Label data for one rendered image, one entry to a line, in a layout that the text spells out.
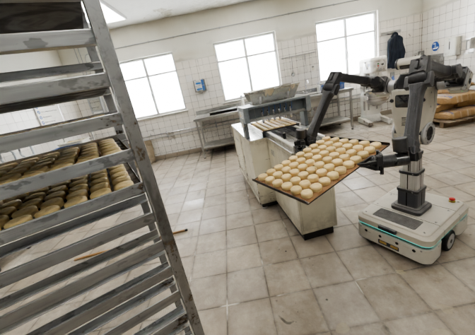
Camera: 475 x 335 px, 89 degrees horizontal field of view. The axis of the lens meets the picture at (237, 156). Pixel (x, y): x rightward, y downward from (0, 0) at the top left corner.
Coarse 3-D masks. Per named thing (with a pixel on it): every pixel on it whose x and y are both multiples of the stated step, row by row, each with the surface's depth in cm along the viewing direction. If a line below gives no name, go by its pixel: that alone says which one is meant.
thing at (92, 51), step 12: (84, 24) 84; (96, 60) 88; (96, 72) 88; (108, 96) 91; (108, 108) 92; (120, 132) 95; (132, 168) 100; (144, 204) 105; (156, 228) 109; (156, 240) 110; (180, 300) 122
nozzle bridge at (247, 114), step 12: (300, 96) 248; (240, 108) 253; (252, 108) 243; (264, 108) 253; (276, 108) 256; (288, 108) 258; (300, 108) 258; (240, 120) 271; (252, 120) 249; (300, 120) 278
